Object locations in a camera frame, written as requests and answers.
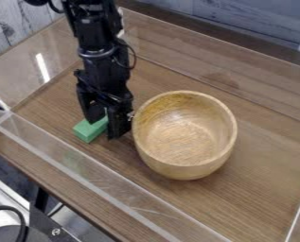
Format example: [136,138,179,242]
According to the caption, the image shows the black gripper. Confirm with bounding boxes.
[74,46,135,139]

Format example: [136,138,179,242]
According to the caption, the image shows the green rectangular block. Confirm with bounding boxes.
[73,116,108,143]

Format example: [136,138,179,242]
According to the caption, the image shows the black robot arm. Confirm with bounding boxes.
[25,0,137,139]

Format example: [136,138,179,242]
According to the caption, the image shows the brown wooden bowl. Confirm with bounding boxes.
[132,90,239,181]

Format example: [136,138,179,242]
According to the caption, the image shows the black table leg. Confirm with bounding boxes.
[36,188,50,212]

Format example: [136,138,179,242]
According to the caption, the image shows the clear acrylic enclosure walls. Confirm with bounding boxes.
[0,6,300,242]

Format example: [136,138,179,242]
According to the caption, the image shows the black metal bracket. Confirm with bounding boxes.
[28,206,81,242]

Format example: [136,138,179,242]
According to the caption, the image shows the black cable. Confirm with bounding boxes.
[0,205,30,242]

